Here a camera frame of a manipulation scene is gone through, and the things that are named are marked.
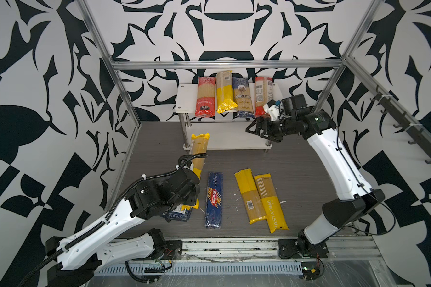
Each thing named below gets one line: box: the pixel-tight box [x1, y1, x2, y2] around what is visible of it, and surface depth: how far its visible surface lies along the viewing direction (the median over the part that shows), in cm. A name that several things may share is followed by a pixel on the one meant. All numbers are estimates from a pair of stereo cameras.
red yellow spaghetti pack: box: [195, 75, 217, 118], surface depth 82 cm
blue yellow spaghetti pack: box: [232, 76, 255, 118], surface depth 80 cm
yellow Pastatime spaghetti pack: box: [253, 173, 290, 234], surface depth 87 cm
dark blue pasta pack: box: [204, 171, 224, 230], surface depth 86 cm
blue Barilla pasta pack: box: [161, 204, 193, 222], surface depth 79 cm
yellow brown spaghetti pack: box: [216, 70, 238, 114], surface depth 82 cm
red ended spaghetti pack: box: [254, 76, 274, 118], surface depth 84 cm
